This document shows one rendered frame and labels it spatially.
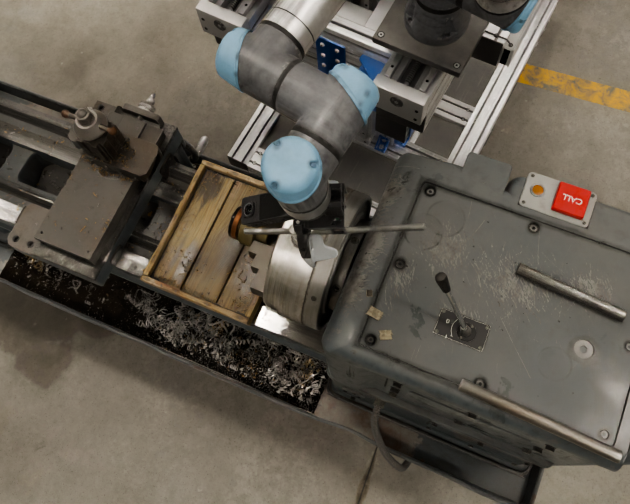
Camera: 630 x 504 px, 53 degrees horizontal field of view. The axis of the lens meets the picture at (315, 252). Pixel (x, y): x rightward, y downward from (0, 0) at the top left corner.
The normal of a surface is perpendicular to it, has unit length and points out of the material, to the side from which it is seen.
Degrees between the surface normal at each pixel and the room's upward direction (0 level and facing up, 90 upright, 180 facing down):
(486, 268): 0
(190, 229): 0
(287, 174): 10
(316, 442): 0
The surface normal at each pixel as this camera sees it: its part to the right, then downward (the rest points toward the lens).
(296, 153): -0.13, -0.17
